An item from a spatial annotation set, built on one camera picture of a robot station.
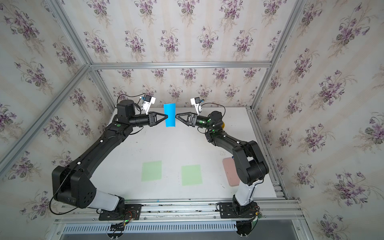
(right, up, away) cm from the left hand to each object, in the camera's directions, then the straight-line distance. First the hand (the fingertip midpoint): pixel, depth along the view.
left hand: (167, 118), depth 73 cm
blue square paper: (+1, +4, 0) cm, 4 cm away
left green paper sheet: (-13, -32, +18) cm, 39 cm away
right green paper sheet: (+12, -33, +13) cm, 38 cm away
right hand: (+6, 0, -1) cm, 6 cm away
